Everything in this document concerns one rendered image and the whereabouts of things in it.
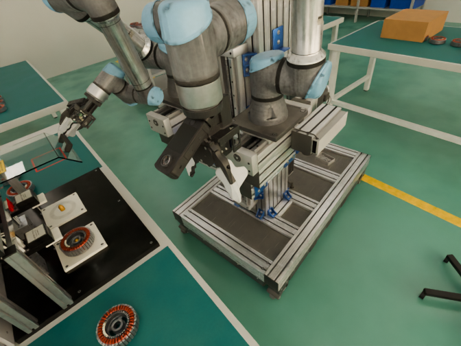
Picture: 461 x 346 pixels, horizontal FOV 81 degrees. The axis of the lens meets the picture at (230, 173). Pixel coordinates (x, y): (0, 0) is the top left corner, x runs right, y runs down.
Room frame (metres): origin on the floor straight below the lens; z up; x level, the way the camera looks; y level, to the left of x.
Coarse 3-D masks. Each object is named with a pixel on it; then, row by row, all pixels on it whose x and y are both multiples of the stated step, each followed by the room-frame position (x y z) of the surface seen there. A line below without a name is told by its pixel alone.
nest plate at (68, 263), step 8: (88, 224) 0.73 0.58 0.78; (96, 232) 0.68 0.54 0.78; (96, 240) 0.64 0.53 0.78; (104, 240) 0.64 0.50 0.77; (56, 248) 0.64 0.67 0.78; (96, 248) 0.61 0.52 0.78; (64, 256) 0.59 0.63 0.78; (80, 256) 0.58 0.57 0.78; (88, 256) 0.58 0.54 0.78; (64, 264) 0.56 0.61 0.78; (72, 264) 0.55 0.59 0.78
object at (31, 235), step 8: (40, 224) 0.63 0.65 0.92; (32, 232) 0.60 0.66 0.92; (40, 232) 0.60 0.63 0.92; (48, 232) 0.60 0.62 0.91; (56, 232) 0.62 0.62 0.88; (24, 240) 0.59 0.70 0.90; (32, 240) 0.57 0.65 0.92; (40, 240) 0.57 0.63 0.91; (48, 240) 0.58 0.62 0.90; (56, 240) 0.59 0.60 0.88; (32, 248) 0.55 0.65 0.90; (40, 248) 0.56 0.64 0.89; (8, 264) 0.51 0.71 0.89
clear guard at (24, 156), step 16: (16, 144) 0.93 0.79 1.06; (32, 144) 0.92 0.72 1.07; (48, 144) 0.90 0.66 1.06; (64, 144) 0.95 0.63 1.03; (0, 160) 0.84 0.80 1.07; (16, 160) 0.82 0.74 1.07; (32, 160) 0.80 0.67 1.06; (48, 160) 0.79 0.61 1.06; (80, 160) 0.84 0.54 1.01; (0, 176) 0.73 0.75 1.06; (16, 176) 0.72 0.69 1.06
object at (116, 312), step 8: (120, 304) 0.39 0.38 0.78; (112, 312) 0.37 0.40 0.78; (120, 312) 0.37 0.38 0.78; (128, 312) 0.36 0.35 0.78; (136, 312) 0.36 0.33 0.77; (104, 320) 0.35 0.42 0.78; (112, 320) 0.35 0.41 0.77; (120, 320) 0.35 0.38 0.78; (128, 320) 0.34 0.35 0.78; (136, 320) 0.34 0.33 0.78; (96, 328) 0.33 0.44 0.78; (104, 328) 0.33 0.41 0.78; (112, 328) 0.33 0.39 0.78; (120, 328) 0.32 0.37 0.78; (128, 328) 0.32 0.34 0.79; (136, 328) 0.32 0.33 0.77; (96, 336) 0.31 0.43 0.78; (104, 336) 0.31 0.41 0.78; (112, 336) 0.30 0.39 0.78; (120, 336) 0.30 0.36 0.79; (128, 336) 0.30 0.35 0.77; (104, 344) 0.29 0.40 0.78; (112, 344) 0.28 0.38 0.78; (120, 344) 0.28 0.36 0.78
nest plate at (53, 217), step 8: (64, 200) 0.89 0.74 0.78; (72, 200) 0.88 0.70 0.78; (80, 200) 0.88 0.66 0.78; (48, 208) 0.86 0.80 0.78; (56, 208) 0.85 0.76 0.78; (72, 208) 0.84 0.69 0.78; (80, 208) 0.83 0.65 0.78; (48, 216) 0.81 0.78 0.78; (56, 216) 0.80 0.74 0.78; (64, 216) 0.79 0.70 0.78; (72, 216) 0.79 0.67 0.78; (48, 224) 0.76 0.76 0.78; (56, 224) 0.75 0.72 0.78
